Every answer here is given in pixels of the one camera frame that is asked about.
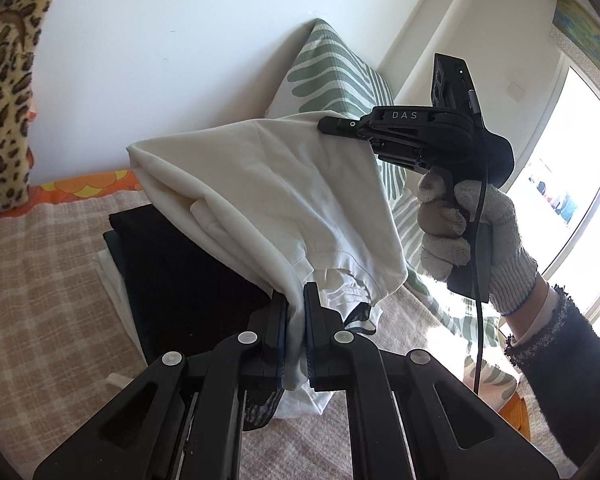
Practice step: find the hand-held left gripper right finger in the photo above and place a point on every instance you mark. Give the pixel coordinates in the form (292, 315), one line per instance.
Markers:
(310, 350)

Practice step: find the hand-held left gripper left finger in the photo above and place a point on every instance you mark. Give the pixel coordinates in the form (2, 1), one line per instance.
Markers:
(280, 340)

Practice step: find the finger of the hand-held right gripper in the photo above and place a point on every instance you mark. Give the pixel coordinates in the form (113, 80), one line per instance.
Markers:
(400, 160)
(342, 125)

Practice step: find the white shirt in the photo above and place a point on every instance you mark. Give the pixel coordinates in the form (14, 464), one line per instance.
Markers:
(260, 195)

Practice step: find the person's right forearm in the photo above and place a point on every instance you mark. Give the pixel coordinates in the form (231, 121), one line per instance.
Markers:
(560, 375)

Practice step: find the person's right hand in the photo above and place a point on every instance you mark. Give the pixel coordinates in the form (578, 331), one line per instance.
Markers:
(510, 250)

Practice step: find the green leaf print pillow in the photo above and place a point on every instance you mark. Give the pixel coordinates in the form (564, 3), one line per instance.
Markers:
(330, 75)

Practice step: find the black folded cloth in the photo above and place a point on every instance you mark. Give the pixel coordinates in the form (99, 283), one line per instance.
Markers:
(180, 270)

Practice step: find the window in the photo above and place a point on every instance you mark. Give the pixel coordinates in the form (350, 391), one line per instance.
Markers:
(570, 185)

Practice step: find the white folded cloth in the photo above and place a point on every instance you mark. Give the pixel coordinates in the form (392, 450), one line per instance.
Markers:
(117, 300)

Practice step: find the dark teal folded cloth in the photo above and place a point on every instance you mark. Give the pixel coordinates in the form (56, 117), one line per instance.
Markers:
(114, 255)

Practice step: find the beige plaid blanket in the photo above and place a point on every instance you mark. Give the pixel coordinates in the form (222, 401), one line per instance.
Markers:
(45, 285)

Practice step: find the orange patterned sheet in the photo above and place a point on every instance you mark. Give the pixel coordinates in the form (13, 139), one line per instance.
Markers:
(80, 185)

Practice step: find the leopard print pillow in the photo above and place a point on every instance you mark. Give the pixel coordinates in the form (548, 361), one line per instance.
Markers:
(5, 110)

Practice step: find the white wall plate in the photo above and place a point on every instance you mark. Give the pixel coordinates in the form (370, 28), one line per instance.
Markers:
(519, 90)

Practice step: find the green yellow wall picture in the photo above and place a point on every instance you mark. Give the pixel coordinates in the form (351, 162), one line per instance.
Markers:
(587, 35)

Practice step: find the wooden bed frame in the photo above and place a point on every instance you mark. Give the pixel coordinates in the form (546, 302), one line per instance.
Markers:
(517, 415)

